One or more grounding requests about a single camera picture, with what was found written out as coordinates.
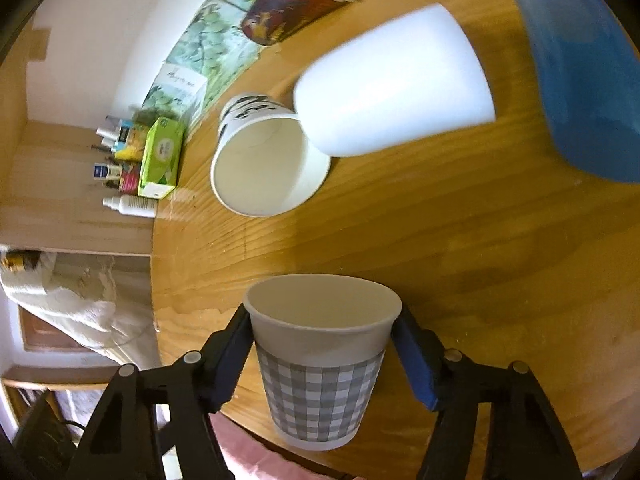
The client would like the plain white cup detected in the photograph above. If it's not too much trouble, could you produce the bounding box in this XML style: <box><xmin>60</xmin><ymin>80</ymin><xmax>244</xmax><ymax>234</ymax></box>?
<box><xmin>293</xmin><ymin>3</ymin><xmax>497</xmax><ymax>157</ymax></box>

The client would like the grape printed wall poster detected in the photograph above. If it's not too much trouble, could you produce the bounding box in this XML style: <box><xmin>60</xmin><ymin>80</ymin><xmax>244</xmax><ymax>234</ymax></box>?
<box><xmin>145</xmin><ymin>0</ymin><xmax>306</xmax><ymax>111</ymax></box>

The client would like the white crumpled cloth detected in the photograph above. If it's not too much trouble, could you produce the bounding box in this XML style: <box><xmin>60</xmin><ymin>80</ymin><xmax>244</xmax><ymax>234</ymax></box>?
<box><xmin>1</xmin><ymin>250</ymin><xmax>161</xmax><ymax>368</ymax></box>

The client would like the grey checked paper cup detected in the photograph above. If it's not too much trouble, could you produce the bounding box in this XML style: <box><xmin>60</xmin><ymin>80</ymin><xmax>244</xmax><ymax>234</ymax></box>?
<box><xmin>243</xmin><ymin>273</ymin><xmax>403</xmax><ymax>451</ymax></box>

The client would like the white paper cup black print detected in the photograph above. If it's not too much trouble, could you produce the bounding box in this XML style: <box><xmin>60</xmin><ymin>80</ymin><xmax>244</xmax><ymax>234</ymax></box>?
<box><xmin>210</xmin><ymin>92</ymin><xmax>331</xmax><ymax>218</ymax></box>

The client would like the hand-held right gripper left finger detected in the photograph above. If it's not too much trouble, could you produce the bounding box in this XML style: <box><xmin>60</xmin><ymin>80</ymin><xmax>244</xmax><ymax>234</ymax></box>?
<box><xmin>74</xmin><ymin>303</ymin><xmax>254</xmax><ymax>480</ymax></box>

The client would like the white printed carton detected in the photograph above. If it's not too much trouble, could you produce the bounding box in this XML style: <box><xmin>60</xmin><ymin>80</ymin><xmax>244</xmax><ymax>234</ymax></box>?
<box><xmin>144</xmin><ymin>63</ymin><xmax>209</xmax><ymax>128</ymax></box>

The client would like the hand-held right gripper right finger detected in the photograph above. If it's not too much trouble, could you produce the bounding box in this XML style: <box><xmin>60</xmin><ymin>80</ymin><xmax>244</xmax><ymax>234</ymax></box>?
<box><xmin>390</xmin><ymin>305</ymin><xmax>583</xmax><ymax>480</ymax></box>

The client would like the dark floral printed cup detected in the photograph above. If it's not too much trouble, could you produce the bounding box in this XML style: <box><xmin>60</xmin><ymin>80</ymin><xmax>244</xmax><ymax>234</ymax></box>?
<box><xmin>240</xmin><ymin>0</ymin><xmax>357</xmax><ymax>47</ymax></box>

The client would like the blue plastic lid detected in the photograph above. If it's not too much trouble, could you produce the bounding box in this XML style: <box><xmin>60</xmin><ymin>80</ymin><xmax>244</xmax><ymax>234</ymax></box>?
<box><xmin>515</xmin><ymin>0</ymin><xmax>640</xmax><ymax>184</ymax></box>

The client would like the white spray bottle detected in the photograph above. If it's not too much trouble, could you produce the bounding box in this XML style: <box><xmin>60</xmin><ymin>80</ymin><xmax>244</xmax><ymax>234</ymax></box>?
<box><xmin>102</xmin><ymin>196</ymin><xmax>157</xmax><ymax>218</ymax></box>

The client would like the green tea box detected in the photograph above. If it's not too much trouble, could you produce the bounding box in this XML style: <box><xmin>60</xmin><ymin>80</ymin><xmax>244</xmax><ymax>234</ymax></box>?
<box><xmin>137</xmin><ymin>117</ymin><xmax>186</xmax><ymax>198</ymax></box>

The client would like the pink small box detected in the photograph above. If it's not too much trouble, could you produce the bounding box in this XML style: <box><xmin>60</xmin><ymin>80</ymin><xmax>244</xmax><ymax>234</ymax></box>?
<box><xmin>119</xmin><ymin>164</ymin><xmax>146</xmax><ymax>196</ymax></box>

